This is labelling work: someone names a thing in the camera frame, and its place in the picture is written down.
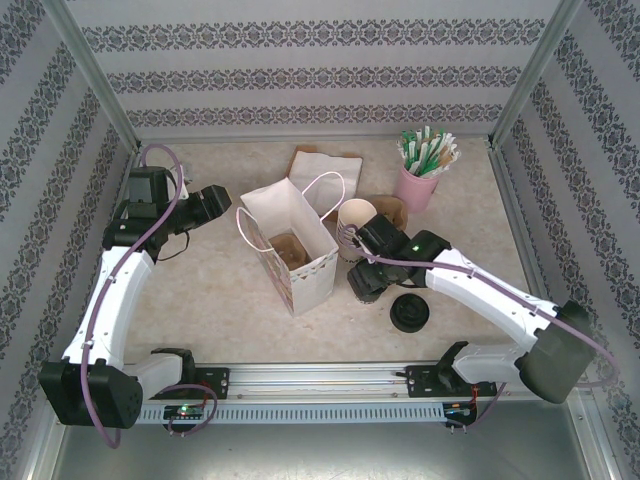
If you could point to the white paper carrier bag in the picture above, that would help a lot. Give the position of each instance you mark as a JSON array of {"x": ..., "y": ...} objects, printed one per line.
[{"x": 310, "y": 285}]

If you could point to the brown pulp cup carrier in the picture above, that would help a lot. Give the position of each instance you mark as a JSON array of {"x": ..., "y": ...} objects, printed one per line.
[{"x": 290, "y": 250}]

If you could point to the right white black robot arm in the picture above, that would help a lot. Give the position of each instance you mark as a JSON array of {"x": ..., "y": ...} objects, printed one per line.
[{"x": 490, "y": 295}]

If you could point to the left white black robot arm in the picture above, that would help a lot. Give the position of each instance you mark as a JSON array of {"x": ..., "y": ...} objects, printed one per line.
[{"x": 120, "y": 295}]

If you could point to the stack of black cup lids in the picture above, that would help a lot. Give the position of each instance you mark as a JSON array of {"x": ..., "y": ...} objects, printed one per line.
[{"x": 409, "y": 312}]

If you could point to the stack of brown cup carriers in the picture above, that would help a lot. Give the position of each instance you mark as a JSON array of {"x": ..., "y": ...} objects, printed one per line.
[{"x": 392, "y": 207}]

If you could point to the stack of paper cups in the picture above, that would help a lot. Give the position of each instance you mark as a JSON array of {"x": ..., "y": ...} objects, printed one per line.
[{"x": 352, "y": 215}]

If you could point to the pink holder cup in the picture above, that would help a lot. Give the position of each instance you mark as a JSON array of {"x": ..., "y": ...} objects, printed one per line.
[{"x": 417, "y": 192}]

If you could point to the green white stirrer packet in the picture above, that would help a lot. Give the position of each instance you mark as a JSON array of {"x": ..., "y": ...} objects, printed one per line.
[
  {"x": 442, "y": 142},
  {"x": 428, "y": 140},
  {"x": 451, "y": 150},
  {"x": 410, "y": 142},
  {"x": 406, "y": 157}
]

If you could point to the white napkin stack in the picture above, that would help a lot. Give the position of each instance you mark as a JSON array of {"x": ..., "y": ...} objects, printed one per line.
[{"x": 325, "y": 165}]

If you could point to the right small circuit board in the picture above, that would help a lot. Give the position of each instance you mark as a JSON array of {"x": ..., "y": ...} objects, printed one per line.
[{"x": 460, "y": 409}]

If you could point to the small circuit board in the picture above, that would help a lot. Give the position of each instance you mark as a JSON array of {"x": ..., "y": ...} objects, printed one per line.
[
  {"x": 460, "y": 409},
  {"x": 185, "y": 411}
]

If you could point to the left small circuit board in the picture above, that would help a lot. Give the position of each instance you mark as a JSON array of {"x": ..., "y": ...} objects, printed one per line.
[{"x": 185, "y": 411}]

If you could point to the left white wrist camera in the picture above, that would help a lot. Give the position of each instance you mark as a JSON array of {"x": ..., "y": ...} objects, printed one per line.
[{"x": 186, "y": 187}]

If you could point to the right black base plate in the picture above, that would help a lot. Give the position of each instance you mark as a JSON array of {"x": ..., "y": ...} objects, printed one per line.
[{"x": 422, "y": 380}]

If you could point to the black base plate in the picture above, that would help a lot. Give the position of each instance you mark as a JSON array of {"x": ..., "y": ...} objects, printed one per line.
[
  {"x": 215, "y": 382},
  {"x": 422, "y": 380}
]

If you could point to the back aluminium frame rail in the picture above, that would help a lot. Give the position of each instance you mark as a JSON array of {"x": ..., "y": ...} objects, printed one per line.
[{"x": 300, "y": 139}]

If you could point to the aluminium mounting rail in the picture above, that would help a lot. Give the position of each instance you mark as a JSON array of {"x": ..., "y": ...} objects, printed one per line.
[{"x": 320, "y": 380}]

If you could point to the left aluminium side rail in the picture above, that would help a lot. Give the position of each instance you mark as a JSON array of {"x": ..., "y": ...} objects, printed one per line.
[{"x": 85, "y": 325}]

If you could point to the aluminium side rail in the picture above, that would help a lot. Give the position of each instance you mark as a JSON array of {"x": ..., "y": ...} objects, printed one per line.
[
  {"x": 520, "y": 225},
  {"x": 85, "y": 325}
]

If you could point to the right aluminium side rail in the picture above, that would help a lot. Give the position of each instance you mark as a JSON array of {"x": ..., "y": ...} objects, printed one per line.
[{"x": 520, "y": 225}]

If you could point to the left aluminium frame post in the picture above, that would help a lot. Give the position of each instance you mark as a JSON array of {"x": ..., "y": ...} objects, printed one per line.
[{"x": 90, "y": 70}]

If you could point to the aluminium frame post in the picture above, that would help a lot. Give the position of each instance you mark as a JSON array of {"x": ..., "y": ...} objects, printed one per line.
[
  {"x": 90, "y": 70},
  {"x": 540, "y": 65}
]

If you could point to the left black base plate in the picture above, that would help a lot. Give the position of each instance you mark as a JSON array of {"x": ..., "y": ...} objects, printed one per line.
[{"x": 215, "y": 382}]

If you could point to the right aluminium frame post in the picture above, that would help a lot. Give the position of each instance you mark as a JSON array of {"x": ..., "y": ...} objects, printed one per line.
[{"x": 540, "y": 65}]

